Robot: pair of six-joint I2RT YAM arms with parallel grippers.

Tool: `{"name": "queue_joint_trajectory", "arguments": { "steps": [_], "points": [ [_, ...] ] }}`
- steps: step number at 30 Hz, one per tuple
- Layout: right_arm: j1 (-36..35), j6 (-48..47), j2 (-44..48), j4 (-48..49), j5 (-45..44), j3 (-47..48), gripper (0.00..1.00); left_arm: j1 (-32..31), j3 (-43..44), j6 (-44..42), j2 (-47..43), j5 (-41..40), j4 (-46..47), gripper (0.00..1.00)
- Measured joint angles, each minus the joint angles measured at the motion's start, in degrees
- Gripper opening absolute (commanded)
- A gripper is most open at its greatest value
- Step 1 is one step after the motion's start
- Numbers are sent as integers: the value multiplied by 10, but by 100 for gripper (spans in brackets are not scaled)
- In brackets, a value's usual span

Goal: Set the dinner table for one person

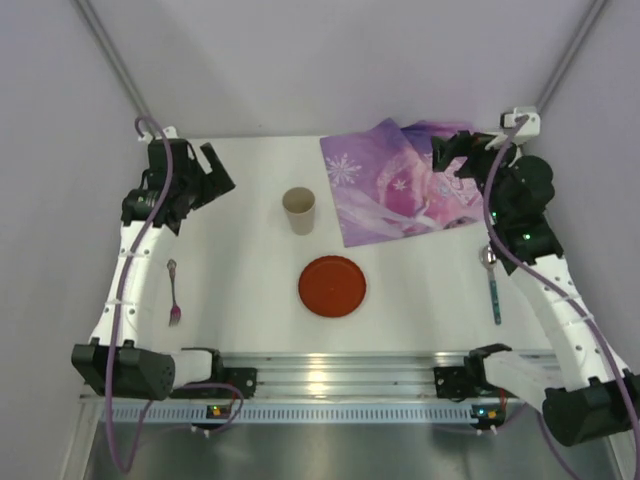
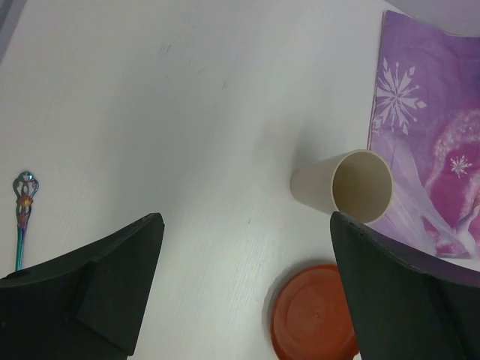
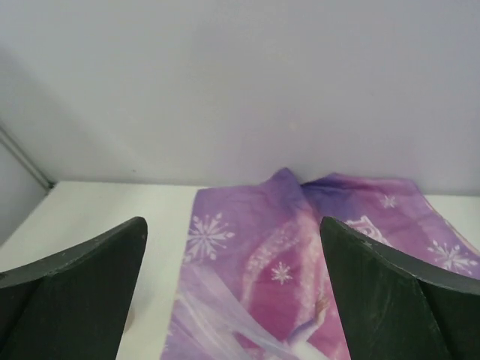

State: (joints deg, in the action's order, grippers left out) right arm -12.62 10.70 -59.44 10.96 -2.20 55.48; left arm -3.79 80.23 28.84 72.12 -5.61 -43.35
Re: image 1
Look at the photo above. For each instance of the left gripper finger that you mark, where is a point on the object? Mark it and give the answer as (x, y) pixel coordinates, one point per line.
(218, 180)
(202, 191)

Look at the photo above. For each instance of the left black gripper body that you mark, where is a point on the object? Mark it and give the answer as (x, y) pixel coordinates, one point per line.
(198, 176)

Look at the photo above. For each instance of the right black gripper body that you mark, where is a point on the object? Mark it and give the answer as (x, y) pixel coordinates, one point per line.
(461, 151)

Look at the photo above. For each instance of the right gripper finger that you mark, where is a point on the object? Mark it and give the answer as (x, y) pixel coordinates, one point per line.
(471, 168)
(445, 150)

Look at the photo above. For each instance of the purple Elsa placemat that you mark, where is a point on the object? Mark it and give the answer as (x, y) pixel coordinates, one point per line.
(384, 187)

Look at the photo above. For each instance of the beige plastic cup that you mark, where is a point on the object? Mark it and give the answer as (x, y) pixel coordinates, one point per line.
(299, 206)

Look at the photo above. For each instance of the teal handled metal spoon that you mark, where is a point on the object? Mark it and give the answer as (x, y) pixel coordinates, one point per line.
(489, 261)

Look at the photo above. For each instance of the pink metal fork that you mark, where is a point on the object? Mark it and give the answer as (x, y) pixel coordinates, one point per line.
(175, 310)

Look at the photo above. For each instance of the red round plate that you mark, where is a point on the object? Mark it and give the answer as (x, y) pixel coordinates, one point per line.
(332, 286)

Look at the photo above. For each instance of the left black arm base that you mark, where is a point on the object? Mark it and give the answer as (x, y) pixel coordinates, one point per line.
(244, 378)

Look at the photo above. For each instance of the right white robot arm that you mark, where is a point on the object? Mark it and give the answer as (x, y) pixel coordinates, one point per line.
(594, 394)

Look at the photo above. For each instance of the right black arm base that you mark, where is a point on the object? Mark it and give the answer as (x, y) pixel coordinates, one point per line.
(453, 383)

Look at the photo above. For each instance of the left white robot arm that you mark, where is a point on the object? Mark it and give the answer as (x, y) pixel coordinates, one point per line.
(139, 300)

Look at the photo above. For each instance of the left aluminium corner post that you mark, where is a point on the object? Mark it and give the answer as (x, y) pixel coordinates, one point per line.
(94, 25)

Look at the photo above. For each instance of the aluminium corner post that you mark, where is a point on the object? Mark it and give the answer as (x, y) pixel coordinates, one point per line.
(578, 39)
(94, 25)

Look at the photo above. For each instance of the right aluminium corner post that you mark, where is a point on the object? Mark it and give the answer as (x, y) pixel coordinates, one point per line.
(578, 39)

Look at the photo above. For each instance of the aluminium mounting rail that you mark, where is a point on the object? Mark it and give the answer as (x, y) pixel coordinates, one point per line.
(340, 375)

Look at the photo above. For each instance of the slotted grey cable duct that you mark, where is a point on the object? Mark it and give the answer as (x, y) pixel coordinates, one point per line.
(412, 413)

